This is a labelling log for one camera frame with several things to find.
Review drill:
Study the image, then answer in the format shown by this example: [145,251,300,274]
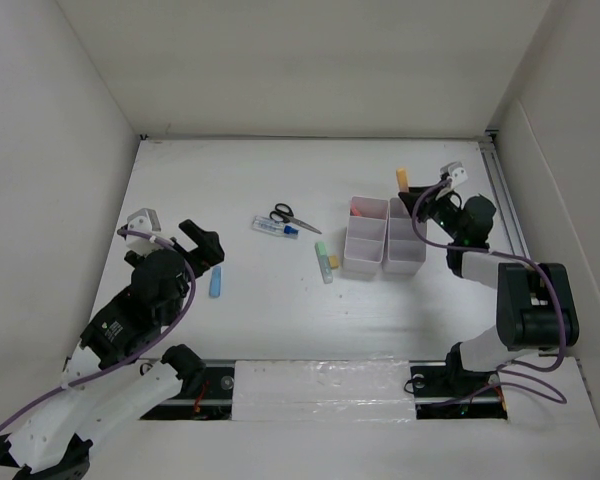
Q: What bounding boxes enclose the green highlighter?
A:
[315,242,333,284]

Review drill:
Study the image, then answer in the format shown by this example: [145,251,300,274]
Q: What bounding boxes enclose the blue correction tape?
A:
[209,265,222,298]

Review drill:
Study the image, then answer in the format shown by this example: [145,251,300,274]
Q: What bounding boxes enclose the aluminium rail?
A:
[477,130,530,257]

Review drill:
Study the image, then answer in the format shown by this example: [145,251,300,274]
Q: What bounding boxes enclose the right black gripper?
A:
[397,180,464,242]

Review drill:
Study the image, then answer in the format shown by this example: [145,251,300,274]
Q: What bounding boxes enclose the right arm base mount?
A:
[403,364,508,420]

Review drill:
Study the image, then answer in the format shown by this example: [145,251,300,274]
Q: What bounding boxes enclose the clear glue bottle blue cap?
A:
[251,216,299,239]

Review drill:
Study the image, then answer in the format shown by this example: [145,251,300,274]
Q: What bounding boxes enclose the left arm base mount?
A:
[141,362,235,421]

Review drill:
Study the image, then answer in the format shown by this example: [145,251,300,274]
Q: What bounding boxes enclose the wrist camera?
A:
[440,161,468,189]
[125,208,161,256]

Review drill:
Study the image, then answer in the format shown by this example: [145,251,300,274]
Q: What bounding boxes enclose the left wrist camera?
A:
[125,208,161,256]

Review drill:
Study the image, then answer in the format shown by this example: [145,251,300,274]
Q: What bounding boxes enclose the right white organizer box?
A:
[383,197,426,275]

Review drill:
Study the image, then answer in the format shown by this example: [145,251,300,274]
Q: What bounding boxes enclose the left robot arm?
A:
[0,214,225,479]

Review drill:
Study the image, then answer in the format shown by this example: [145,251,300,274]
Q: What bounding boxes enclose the white organizer box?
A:
[383,197,426,275]
[343,196,389,275]

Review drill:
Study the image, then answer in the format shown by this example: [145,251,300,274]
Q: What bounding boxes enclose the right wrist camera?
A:
[440,161,468,189]

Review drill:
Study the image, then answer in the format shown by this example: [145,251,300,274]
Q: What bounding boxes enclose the left white organizer box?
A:
[343,196,389,275]

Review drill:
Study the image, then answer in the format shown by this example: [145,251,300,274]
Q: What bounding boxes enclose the black handled scissors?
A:
[269,202,322,235]

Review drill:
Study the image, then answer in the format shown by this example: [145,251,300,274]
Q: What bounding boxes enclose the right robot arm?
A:
[398,179,579,408]

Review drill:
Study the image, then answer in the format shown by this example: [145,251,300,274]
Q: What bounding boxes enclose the white taped panel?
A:
[231,359,416,424]

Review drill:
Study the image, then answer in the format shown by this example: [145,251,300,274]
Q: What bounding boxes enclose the orange highlighter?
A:
[396,168,410,193]

